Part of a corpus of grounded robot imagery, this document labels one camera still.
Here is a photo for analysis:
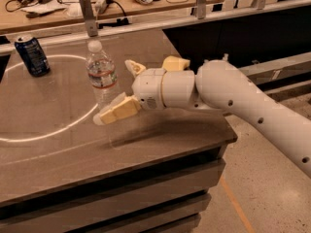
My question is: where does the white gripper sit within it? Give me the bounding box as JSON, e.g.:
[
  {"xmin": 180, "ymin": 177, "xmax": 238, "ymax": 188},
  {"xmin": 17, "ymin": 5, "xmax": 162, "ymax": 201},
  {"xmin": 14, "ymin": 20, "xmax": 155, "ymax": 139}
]
[{"xmin": 93, "ymin": 59, "xmax": 166, "ymax": 125}]

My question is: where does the yellow sponge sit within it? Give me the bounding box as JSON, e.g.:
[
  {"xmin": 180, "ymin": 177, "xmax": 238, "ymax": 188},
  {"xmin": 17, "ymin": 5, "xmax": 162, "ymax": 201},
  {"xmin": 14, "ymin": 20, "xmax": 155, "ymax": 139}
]
[{"xmin": 162, "ymin": 56, "xmax": 190, "ymax": 72}]

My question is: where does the grey metal bracket post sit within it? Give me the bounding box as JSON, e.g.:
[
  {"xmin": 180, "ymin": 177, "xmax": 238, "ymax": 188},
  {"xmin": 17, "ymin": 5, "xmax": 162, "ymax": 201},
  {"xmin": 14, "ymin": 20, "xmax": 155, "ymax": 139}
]
[{"xmin": 79, "ymin": 0, "xmax": 98, "ymax": 37}]

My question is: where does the clear plastic water bottle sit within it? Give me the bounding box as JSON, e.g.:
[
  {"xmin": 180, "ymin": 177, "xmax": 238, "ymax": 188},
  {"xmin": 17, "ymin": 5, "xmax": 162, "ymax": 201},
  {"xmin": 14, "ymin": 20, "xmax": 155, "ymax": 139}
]
[{"xmin": 86, "ymin": 40, "xmax": 121, "ymax": 109}]

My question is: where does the right clear sanitizer bottle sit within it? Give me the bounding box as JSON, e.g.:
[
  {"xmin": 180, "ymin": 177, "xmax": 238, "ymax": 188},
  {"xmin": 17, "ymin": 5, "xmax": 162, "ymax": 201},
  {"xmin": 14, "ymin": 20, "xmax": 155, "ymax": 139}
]
[{"xmin": 223, "ymin": 53, "xmax": 228, "ymax": 61}]

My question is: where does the metal railing bar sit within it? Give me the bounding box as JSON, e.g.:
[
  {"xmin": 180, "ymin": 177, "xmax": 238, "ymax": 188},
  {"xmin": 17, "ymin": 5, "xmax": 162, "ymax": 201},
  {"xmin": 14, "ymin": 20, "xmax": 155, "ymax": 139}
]
[{"xmin": 0, "ymin": 0, "xmax": 311, "ymax": 56}]

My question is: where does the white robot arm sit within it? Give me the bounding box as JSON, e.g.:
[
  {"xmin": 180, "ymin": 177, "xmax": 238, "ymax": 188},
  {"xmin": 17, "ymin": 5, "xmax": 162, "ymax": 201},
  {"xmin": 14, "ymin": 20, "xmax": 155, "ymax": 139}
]
[{"xmin": 93, "ymin": 57, "xmax": 311, "ymax": 177}]

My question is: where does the blue soda can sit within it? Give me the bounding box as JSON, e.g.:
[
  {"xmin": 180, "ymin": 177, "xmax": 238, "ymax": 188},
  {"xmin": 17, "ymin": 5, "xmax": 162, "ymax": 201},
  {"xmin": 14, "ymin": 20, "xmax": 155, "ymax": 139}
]
[{"xmin": 15, "ymin": 34, "xmax": 51, "ymax": 77}]

